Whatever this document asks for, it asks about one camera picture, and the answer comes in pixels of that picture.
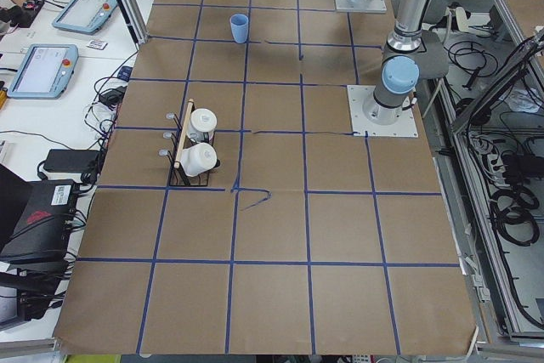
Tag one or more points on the light blue plastic cup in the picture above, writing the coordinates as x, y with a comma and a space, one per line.
239, 25

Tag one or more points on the white mug far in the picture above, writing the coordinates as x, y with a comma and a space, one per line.
202, 125

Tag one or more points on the white mug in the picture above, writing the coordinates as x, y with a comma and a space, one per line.
202, 125
198, 159

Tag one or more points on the teach pendant far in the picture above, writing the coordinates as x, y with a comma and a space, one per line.
84, 16

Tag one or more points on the teach pendant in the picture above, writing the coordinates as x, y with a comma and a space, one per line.
45, 71
84, 16

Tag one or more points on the white mug near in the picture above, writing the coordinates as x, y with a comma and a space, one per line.
198, 159

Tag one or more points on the teach pendant near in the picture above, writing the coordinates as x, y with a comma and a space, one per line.
45, 71

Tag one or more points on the black power adapter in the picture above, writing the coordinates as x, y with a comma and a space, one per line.
70, 161

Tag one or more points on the black computer box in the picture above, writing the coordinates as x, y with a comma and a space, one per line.
35, 217

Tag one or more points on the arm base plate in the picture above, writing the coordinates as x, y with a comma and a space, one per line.
369, 119
361, 6

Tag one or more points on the black wire mug rack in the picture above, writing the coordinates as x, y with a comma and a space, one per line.
177, 177

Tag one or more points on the wooden rack handle rod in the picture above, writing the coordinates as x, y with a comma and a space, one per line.
183, 133

